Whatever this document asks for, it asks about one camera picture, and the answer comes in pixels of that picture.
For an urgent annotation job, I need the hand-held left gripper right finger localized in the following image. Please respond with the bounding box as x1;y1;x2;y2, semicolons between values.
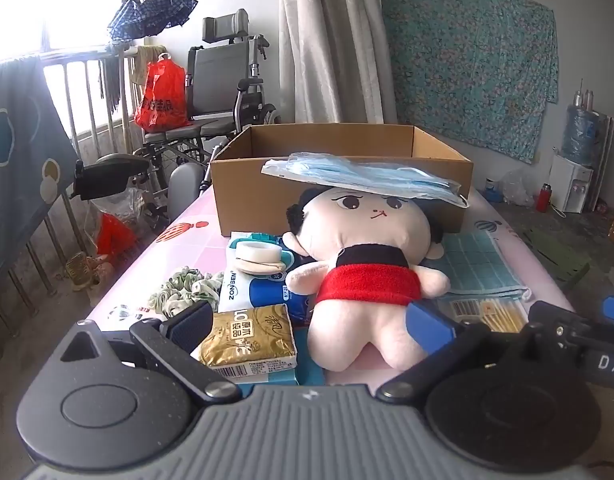
377;301;532;403

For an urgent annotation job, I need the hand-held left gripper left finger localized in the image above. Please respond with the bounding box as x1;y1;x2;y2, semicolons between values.
61;300;239;403

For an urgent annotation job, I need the white and blue wet wipes pack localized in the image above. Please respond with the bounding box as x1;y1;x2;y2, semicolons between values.
218;237;312;321

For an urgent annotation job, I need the gold tissue pack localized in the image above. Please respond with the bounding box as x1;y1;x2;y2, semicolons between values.
197;304;300;386

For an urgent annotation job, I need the pack of cotton swabs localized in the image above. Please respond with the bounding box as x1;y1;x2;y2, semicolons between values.
439;296;532;333

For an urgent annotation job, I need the light blue checked towel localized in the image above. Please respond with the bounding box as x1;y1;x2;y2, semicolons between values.
429;232;530;301

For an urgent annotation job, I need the plush doll with red band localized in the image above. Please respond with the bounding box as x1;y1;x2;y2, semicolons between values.
282;185;452;372

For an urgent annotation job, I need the brown cardboard box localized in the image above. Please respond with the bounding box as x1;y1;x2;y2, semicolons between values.
209;123;475;238

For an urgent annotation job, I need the pack of blue face masks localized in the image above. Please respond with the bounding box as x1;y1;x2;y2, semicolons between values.
261;151;470;209

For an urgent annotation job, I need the green and white scrunchie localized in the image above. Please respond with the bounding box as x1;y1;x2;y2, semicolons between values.
147;269;198;318
192;271;225;302

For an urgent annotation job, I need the green floor mat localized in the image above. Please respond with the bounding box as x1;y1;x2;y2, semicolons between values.
524;227;592;282

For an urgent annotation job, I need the beige round pad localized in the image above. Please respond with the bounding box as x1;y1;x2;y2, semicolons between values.
235;257;288;276

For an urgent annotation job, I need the pink printed tablecloth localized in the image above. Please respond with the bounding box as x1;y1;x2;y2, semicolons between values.
84;182;575;391

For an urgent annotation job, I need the white tape roll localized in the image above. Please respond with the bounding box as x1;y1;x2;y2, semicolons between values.
235;241;282;263

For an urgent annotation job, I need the small red bag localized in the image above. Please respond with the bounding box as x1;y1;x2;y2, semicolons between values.
97;212;138;266

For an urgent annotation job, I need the white water dispenser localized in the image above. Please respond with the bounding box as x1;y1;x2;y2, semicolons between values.
549;152;595;213

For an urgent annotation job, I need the clear plastic bag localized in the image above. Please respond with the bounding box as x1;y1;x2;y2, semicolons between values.
502;167;538;206

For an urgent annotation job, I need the blue water jug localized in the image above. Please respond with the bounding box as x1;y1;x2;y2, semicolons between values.
562;102;600;166

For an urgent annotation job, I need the red plastic bag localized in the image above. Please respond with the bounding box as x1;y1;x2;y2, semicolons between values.
134;52;190;131

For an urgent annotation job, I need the dark blue hanging blanket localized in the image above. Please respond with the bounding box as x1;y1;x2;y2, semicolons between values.
0;55;80;306

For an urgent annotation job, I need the grey reclining wheelchair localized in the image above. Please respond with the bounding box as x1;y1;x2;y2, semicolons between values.
72;9;268;223

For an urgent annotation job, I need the white metal railing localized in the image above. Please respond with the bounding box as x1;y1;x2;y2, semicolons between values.
0;42;142;306

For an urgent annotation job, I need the yellowish hanging cloth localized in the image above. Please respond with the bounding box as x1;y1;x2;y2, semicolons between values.
99;45;168;117

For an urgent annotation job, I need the white curtain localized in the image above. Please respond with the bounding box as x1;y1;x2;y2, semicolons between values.
279;0;388;126

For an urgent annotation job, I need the blue checked umbrella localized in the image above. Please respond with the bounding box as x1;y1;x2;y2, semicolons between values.
108;0;198;41

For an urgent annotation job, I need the teal floral wall cloth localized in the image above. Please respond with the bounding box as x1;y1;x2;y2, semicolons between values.
381;0;560;165

